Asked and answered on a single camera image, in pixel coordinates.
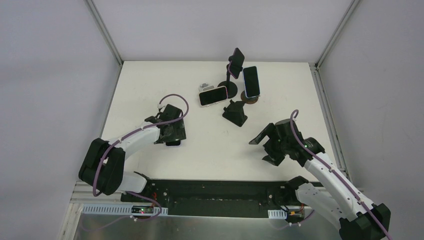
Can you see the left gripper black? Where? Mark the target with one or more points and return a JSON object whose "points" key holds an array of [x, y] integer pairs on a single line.
{"points": [[177, 131]]}

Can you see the aluminium front rail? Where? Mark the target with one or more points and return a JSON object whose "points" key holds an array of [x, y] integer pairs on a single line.
{"points": [[83, 193]]}

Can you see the right white cable duct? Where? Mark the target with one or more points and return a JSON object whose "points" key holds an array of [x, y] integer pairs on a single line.
{"points": [[277, 214]]}

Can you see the phone with beige case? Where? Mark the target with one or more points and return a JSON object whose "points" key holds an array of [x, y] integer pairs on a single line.
{"points": [[213, 96]]}

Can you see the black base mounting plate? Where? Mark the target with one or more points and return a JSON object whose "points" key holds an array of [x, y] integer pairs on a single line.
{"points": [[213, 198]]}

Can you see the phone with lavender case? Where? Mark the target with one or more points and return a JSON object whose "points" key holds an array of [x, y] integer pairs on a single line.
{"points": [[174, 143]]}

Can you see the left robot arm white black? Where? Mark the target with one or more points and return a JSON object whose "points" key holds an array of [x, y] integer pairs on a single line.
{"points": [[104, 163]]}

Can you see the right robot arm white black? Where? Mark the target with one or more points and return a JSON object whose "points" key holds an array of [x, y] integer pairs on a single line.
{"points": [[355, 216]]}

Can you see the right aluminium frame post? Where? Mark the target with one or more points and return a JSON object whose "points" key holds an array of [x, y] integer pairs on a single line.
{"points": [[337, 32]]}

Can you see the black pole phone stand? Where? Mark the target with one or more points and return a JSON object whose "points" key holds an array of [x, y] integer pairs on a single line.
{"points": [[231, 87]]}

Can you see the black wedge phone stand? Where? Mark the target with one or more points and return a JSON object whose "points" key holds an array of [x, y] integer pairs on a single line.
{"points": [[234, 113]]}

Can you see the left aluminium frame post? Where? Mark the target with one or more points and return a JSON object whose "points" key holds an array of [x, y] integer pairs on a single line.
{"points": [[95, 13]]}

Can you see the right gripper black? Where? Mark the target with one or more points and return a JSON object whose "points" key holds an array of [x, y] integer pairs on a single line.
{"points": [[269, 144]]}

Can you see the brown round phone stand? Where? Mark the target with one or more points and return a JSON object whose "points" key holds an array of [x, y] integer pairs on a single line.
{"points": [[248, 100]]}

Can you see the left white cable duct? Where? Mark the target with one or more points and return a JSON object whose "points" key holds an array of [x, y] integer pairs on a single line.
{"points": [[124, 210]]}

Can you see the phone with blue case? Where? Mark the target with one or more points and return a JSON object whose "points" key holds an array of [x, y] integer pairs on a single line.
{"points": [[251, 82]]}

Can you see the white cable duct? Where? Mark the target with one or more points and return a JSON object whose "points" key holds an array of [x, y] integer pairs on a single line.
{"points": [[277, 214], [124, 210]]}

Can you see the aluminium frame post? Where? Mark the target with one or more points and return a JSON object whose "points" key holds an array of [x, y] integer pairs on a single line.
{"points": [[337, 32], [95, 13]]}

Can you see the white grey phone stand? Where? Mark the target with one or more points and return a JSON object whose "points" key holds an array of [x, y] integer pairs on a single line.
{"points": [[205, 87]]}

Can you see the phone with purple case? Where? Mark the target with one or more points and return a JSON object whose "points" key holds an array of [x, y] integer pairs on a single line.
{"points": [[236, 61]]}

